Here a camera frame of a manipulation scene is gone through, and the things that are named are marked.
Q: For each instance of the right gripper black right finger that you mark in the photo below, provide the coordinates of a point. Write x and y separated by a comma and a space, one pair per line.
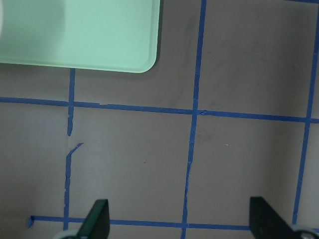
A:
265, 223

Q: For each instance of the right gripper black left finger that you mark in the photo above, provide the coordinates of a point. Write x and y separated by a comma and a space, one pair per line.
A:
97, 222

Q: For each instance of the light green tray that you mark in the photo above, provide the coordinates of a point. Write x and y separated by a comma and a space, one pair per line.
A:
107, 35

